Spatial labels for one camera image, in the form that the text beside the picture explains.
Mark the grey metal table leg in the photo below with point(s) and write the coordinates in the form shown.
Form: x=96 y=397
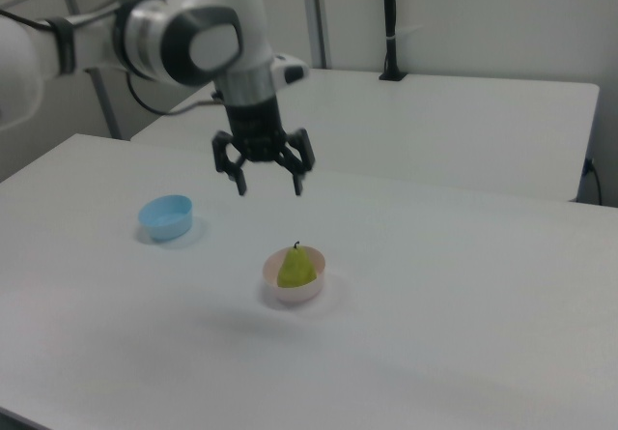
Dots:
x=107 y=111

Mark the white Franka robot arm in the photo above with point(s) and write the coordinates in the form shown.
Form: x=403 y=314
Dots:
x=217 y=48

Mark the pink plastic bowl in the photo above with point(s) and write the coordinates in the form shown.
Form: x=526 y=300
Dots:
x=294 y=295

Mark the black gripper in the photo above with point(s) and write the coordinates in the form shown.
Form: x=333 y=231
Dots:
x=256 y=130

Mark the grey aluminium partition post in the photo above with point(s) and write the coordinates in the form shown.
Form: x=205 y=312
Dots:
x=316 y=14

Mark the blue plastic bowl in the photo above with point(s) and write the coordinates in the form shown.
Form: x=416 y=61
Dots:
x=166 y=229

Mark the green pear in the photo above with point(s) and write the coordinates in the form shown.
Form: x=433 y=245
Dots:
x=295 y=270

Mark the black camera stand pole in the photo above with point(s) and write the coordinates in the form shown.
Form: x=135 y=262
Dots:
x=388 y=14

